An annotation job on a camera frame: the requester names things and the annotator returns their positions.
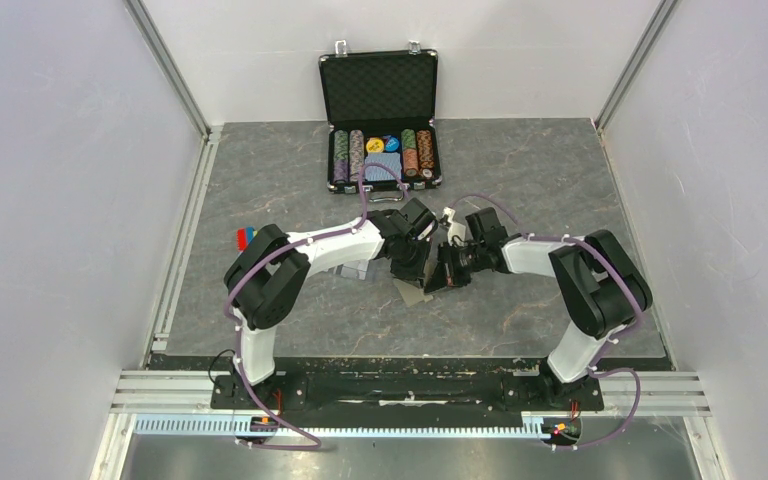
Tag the blue playing card deck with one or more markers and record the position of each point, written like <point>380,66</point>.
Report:
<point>380,167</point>

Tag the aluminium frame rail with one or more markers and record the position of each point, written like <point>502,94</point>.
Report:
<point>663,394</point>

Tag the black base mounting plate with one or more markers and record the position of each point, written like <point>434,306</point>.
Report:
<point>415,392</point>

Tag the clear plastic card sleeve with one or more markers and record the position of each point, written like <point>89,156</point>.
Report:
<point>356,270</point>

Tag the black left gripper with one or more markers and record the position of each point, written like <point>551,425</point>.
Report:
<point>415,272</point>

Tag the grey purple chip stack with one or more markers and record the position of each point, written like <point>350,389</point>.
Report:
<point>356,154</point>

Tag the white slotted cable duct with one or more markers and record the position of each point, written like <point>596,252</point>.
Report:
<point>247,426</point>

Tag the colourful toy block stack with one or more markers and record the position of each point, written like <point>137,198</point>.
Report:
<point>244,237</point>

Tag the blue dealer button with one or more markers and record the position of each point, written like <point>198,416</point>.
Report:
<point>391,143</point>

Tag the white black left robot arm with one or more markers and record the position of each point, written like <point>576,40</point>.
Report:
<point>266,278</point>

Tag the orange brown chip stack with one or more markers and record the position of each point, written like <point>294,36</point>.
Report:
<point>426,156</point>

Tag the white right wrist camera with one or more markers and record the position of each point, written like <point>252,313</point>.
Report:
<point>456,233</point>

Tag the purple green chip stack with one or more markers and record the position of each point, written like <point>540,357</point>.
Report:
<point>340,171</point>

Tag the yellow dealer button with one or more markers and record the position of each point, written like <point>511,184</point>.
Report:
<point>375,145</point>

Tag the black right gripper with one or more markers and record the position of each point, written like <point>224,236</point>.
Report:
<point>445,273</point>

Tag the green orange chip stack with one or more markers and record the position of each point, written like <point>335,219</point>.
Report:
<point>410,161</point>

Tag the black poker chip case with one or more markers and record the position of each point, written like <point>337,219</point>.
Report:
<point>380,93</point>

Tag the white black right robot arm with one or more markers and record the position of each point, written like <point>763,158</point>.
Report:
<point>602,288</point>

